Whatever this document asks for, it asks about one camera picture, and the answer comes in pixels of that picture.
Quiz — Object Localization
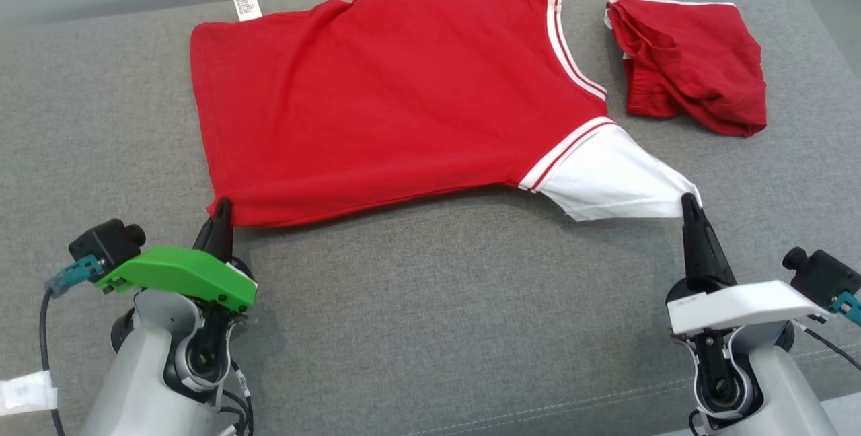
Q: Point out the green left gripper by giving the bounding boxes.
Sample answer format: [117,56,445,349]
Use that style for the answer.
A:
[94,197,258,313]

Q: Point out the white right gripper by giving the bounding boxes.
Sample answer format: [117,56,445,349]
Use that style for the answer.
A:
[665,193,835,339]

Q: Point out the red white sports shorts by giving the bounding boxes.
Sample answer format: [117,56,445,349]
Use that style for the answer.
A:
[603,0,768,138]

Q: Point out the red white basketball jersey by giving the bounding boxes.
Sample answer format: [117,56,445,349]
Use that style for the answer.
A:
[190,0,704,229]

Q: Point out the left camera cable teal plug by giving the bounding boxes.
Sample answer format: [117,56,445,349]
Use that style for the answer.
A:
[38,254,105,436]

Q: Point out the camera cable teal plug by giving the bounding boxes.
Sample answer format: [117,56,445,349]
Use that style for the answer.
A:
[794,291,861,373]
[38,254,105,436]

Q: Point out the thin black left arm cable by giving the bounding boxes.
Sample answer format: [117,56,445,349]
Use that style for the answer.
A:
[215,359,256,436]

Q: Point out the right camera cable teal plug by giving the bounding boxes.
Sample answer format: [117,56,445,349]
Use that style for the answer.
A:
[794,291,861,373]

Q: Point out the white left cable tag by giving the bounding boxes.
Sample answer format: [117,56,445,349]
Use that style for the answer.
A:
[0,372,59,414]

